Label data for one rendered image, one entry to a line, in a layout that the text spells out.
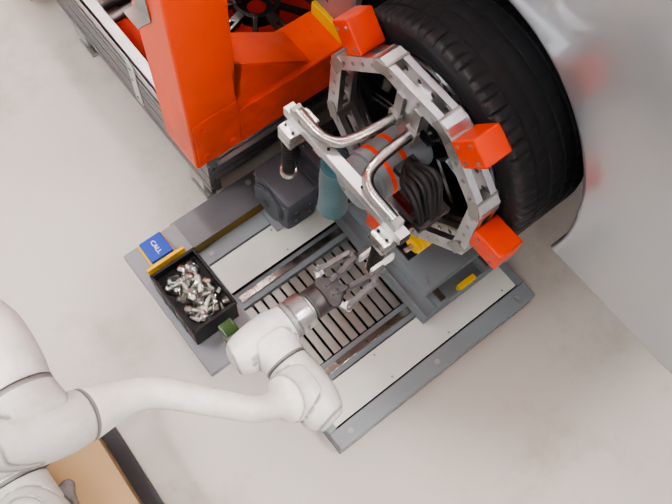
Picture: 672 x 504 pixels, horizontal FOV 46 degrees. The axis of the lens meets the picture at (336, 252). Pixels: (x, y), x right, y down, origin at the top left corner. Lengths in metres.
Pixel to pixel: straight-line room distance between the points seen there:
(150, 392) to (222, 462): 1.05
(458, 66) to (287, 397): 0.78
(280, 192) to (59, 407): 1.17
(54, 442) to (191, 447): 1.20
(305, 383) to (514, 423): 1.14
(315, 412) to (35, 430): 0.57
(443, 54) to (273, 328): 0.69
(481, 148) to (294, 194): 0.88
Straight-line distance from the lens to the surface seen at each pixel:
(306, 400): 1.68
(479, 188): 1.83
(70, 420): 1.45
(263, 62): 2.17
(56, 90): 3.20
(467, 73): 1.73
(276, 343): 1.73
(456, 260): 2.57
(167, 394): 1.57
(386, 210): 1.72
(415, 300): 2.58
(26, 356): 1.46
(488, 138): 1.68
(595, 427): 2.77
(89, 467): 2.22
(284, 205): 2.40
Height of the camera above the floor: 2.55
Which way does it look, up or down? 67 degrees down
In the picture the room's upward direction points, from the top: 8 degrees clockwise
